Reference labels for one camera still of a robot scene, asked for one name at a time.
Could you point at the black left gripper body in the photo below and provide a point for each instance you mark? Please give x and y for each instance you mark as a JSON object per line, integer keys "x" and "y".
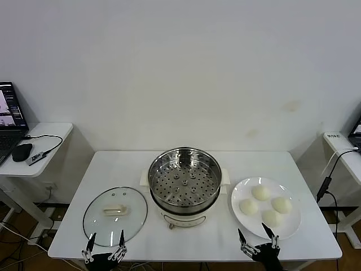
{"x": 103, "y": 262}

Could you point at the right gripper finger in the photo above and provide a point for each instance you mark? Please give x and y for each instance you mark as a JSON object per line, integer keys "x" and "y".
{"x": 246, "y": 246}
{"x": 273, "y": 240}

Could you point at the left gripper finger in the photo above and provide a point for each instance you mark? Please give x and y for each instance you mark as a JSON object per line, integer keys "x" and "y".
{"x": 90, "y": 245}
{"x": 122, "y": 242}

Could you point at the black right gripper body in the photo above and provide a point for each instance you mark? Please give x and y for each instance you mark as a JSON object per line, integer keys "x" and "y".
{"x": 268, "y": 257}

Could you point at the white steamed baozi bun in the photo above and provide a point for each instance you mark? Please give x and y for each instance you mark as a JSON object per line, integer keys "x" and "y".
{"x": 260, "y": 193}
{"x": 248, "y": 207}
{"x": 281, "y": 204}
{"x": 272, "y": 217}

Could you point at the perforated steel steamer basket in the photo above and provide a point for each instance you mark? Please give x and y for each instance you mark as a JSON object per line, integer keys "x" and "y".
{"x": 183, "y": 196}

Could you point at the white round plate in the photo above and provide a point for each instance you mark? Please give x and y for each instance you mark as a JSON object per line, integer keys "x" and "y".
{"x": 286, "y": 227}

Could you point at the round glass lid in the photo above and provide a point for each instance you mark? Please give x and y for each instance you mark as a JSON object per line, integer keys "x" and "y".
{"x": 132, "y": 224}

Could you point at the cream electric cooker pot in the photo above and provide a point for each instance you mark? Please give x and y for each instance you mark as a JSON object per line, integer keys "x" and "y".
{"x": 183, "y": 219}

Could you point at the grey usb hub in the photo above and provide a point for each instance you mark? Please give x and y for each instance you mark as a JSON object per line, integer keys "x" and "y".
{"x": 35, "y": 158}

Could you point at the white side desk with label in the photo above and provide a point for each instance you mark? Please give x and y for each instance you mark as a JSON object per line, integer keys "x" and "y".
{"x": 349, "y": 165}

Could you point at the black computer mouse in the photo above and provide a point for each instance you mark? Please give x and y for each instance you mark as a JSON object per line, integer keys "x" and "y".
{"x": 22, "y": 152}

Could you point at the white printed label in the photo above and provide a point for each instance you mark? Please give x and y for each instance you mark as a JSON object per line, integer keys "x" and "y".
{"x": 334, "y": 135}

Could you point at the white side desk with mouse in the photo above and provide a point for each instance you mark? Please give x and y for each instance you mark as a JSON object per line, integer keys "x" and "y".
{"x": 56, "y": 128}

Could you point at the dark laptop showing only edge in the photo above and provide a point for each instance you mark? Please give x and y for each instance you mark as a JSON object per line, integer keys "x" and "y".
{"x": 356, "y": 132}

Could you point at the black laptop with lit screen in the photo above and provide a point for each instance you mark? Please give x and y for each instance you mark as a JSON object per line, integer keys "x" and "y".
{"x": 11, "y": 107}

